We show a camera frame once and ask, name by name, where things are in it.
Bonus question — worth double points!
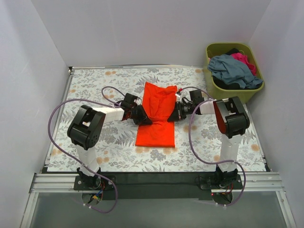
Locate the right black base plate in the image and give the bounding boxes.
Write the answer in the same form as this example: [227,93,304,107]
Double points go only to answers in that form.
[194,174,243,190]

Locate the grey-blue t-shirt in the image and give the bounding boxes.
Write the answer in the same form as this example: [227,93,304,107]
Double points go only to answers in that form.
[207,54,263,90]

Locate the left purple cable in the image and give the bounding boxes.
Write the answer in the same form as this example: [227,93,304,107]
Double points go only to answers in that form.
[47,86,124,214]

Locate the purple cable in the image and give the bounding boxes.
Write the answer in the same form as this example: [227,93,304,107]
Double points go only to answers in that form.
[47,86,124,214]
[177,86,247,207]

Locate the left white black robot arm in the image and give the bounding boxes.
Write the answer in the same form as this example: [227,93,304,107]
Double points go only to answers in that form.
[67,93,152,190]

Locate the olive green plastic bin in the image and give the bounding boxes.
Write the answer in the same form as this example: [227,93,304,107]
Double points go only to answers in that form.
[203,42,265,104]

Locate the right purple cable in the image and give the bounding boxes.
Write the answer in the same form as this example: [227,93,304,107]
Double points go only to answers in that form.
[177,86,247,207]

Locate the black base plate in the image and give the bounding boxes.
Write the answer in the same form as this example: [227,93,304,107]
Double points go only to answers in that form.
[194,174,243,190]
[73,175,114,190]

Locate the aluminium frame rail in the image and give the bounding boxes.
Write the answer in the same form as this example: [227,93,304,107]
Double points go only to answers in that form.
[21,172,296,228]

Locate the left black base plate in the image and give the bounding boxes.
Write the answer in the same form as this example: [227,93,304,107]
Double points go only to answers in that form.
[73,175,114,190]

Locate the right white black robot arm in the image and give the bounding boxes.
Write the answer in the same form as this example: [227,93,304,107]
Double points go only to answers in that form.
[167,89,250,189]

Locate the pink t-shirt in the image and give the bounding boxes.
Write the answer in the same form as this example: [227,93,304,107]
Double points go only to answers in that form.
[231,52,257,76]

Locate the orange t-shirt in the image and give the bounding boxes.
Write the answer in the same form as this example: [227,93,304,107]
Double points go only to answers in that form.
[135,82,177,148]

